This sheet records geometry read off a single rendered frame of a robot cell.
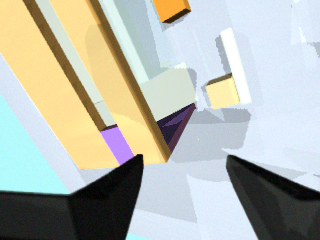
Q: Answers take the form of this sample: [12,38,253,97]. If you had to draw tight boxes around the small tan block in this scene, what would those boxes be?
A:
[206,73,240,109]

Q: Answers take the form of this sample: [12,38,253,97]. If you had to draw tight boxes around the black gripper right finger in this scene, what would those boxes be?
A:
[226,155,320,240]

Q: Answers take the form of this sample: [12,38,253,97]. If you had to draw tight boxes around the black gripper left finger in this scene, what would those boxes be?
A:
[0,154,144,240]

